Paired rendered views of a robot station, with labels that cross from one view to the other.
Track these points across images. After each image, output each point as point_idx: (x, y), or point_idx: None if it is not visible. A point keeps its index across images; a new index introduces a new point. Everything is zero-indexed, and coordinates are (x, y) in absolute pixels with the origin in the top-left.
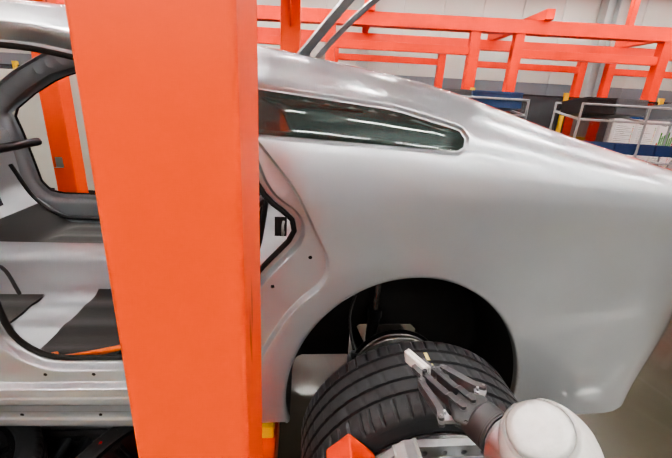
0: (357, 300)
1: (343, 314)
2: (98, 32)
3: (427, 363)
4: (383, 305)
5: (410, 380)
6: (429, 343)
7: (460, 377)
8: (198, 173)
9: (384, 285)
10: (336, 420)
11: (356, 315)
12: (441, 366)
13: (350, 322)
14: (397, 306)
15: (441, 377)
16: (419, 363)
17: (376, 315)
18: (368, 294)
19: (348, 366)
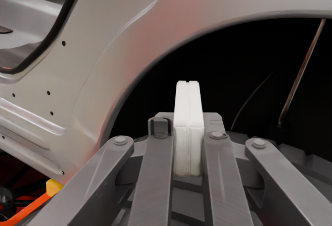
0: (258, 104)
1: (232, 119)
2: None
3: (213, 125)
4: (297, 127)
5: (202, 197)
6: (322, 162)
7: (309, 216)
8: None
9: (309, 94)
10: (45, 202)
11: (251, 128)
12: (251, 144)
13: (232, 127)
14: (321, 137)
15: (207, 171)
16: (178, 108)
17: (275, 131)
18: (277, 100)
19: (139, 139)
